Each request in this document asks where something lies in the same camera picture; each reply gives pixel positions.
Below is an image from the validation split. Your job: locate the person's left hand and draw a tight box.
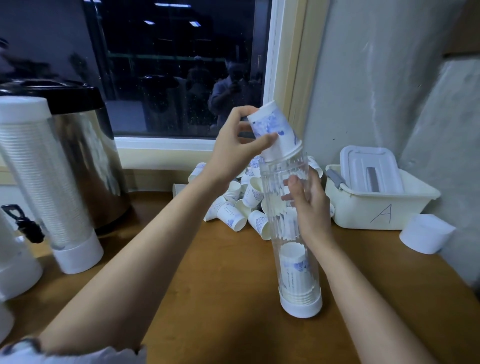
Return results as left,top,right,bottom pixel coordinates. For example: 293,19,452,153
202,105,279,189

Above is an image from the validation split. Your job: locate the person's right hand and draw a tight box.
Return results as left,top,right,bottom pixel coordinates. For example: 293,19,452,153
281,169,335,252

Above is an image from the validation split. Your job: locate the single blue-printed paper cup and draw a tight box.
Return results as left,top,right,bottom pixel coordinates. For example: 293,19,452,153
247,101,303,162

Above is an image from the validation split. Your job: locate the nested stack of paper cups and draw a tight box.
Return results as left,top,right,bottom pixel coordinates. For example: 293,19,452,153
0,123,95,249
0,217,31,265
279,241,320,303

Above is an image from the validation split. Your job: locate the pile of paper cups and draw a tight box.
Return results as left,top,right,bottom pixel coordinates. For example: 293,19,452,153
172,153,336,241

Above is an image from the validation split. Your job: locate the white tube cap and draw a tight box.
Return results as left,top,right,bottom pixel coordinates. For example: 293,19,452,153
0,96,52,125

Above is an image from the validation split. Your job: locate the person's right forearm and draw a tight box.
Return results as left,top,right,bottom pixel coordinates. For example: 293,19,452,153
311,236,440,364

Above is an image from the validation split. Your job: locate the person's left forearm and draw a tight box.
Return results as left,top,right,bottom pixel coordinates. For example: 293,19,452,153
37,178,226,354

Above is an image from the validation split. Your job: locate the person's grey shirt sleeve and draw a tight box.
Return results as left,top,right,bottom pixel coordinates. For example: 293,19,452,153
0,337,147,364

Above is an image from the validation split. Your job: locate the translucent plastic box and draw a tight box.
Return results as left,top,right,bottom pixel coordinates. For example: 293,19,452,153
324,165,442,231

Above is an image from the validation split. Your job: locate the white plastic lid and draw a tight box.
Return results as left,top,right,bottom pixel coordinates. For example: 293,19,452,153
339,145,405,195

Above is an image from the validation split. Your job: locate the white framed window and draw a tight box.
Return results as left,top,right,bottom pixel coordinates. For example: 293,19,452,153
0,0,331,170

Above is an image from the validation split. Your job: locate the stainless steel water dispenser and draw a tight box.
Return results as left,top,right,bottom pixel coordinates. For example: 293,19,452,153
0,78,132,245

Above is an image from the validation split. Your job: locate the brown wooden wall cabinet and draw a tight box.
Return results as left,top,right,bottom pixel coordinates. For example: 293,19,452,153
442,0,480,57

